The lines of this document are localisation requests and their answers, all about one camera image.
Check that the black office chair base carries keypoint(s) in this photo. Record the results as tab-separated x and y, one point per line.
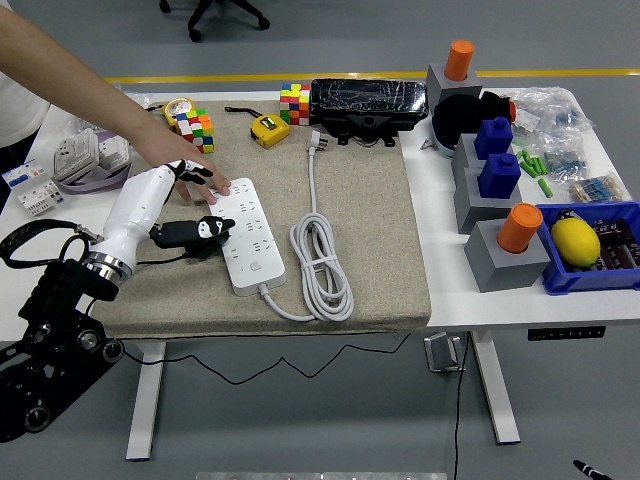
225	12

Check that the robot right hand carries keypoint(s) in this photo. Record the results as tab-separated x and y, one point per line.
587	470

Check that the round yellow tape measure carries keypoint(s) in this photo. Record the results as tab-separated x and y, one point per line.
178	107

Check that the white power strip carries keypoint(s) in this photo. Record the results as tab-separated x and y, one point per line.
255	240

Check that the small bag of blue resistors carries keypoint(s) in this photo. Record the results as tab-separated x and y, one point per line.
565	160

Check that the square yellow tape measure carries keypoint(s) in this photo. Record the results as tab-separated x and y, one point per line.
270	131

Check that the large bag of blue parts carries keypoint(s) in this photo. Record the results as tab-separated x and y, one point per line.
555	112

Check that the clear plastic bag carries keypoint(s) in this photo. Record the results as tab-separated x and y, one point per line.
135	100

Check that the orange cylinder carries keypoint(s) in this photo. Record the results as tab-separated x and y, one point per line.
519	227
459	60

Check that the white circuit breaker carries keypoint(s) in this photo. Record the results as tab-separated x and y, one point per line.
30	187

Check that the multicolour puzzle cube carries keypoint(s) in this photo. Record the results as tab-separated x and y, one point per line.
295	105
200	130

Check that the person's hand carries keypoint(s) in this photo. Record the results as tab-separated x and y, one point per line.
165	147

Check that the blue plastic bin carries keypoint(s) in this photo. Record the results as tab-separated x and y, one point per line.
575	282

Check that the green plastic anchor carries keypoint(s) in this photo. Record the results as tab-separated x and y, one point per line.
535	166
523	156
543	167
526	167
545	188

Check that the white round base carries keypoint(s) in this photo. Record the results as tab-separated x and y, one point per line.
444	149

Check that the yellow lemon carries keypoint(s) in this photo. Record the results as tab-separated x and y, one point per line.
575	242

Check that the grey square block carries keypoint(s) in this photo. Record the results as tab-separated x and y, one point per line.
472	210
500	270
462	155
440	85

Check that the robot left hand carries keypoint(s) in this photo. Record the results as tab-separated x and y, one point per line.
135	210

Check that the grey-brown mat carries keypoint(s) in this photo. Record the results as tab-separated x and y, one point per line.
360	225

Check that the black wrapped box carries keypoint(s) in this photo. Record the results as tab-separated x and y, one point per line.
367	97

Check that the small metal screws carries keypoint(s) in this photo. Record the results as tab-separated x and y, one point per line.
426	145

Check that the blue block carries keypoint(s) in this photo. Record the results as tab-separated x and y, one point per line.
499	177
494	139

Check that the purple tape roll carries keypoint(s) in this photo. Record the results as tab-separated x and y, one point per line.
95	184

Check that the silver metal bracket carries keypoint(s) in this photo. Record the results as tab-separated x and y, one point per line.
442	352

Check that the black table control panel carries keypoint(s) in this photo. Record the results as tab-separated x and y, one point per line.
565	333

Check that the person's forearm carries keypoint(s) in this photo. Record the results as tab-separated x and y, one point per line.
60	70

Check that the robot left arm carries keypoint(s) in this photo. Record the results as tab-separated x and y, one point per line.
55	300

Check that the white socket panel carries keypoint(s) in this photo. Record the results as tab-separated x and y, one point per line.
75	155
114	152

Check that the black plug adapter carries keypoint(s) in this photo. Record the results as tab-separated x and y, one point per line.
200	253

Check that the dark electronic parts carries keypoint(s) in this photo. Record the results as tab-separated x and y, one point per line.
620	245

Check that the white table leg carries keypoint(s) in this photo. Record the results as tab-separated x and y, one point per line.
495	390
145	400

